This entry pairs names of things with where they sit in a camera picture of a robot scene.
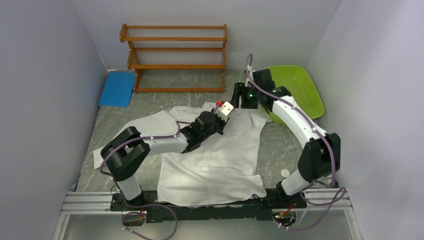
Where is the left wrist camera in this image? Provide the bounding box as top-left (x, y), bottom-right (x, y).
top-left (214, 100), bottom-right (234, 122)

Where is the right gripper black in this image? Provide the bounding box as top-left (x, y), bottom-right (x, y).
top-left (229, 82), bottom-right (262, 110)

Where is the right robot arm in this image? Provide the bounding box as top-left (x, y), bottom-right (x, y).
top-left (231, 68), bottom-right (341, 208)

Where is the wooden shoe rack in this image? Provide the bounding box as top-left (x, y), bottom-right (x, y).
top-left (119, 24), bottom-right (228, 93)

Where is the white round brooch backing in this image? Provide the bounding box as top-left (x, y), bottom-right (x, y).
top-left (280, 168), bottom-right (291, 179)

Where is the white shirt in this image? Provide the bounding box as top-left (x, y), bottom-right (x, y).
top-left (92, 101), bottom-right (270, 207)

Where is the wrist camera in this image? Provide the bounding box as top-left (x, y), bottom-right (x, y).
top-left (252, 68), bottom-right (276, 91)
top-left (214, 100), bottom-right (234, 122)

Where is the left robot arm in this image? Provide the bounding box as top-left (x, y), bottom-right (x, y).
top-left (99, 107), bottom-right (231, 210)

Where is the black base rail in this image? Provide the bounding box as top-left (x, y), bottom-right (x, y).
top-left (109, 188), bottom-right (307, 223)

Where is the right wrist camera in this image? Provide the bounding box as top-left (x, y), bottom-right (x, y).
top-left (252, 68), bottom-right (276, 91)

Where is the blue board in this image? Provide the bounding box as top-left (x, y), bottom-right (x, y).
top-left (98, 71), bottom-right (136, 108)

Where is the green plastic basin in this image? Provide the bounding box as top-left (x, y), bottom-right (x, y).
top-left (268, 65), bottom-right (325, 120)

